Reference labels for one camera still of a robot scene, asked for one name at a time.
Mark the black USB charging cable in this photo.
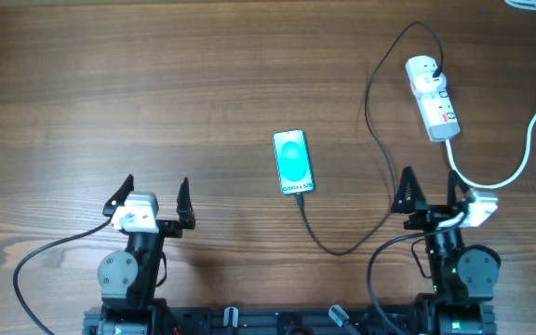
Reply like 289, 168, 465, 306
294, 20, 446, 257

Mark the right camera black cable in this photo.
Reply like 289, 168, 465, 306
366, 204, 474, 335

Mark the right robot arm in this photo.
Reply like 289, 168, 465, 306
391, 167, 502, 335

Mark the white power strip cord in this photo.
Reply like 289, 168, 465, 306
443, 4, 536, 191

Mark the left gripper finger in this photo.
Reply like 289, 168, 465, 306
176, 177, 194, 223
102, 174, 134, 217

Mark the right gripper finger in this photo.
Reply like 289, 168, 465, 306
446, 169, 473, 210
390, 166, 428, 214

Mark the white USB charger plug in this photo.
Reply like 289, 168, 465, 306
410, 73, 447, 99

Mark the left camera black cable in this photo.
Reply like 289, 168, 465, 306
12, 216, 114, 335

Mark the Galaxy smartphone with teal screen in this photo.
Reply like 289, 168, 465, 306
273, 129, 315, 195

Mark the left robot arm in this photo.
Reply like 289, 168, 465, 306
82, 175, 195, 335

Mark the camera black cable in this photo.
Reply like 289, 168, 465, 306
12, 216, 114, 335
366, 204, 474, 335

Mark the white power strip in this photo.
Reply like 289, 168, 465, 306
405, 55, 461, 142

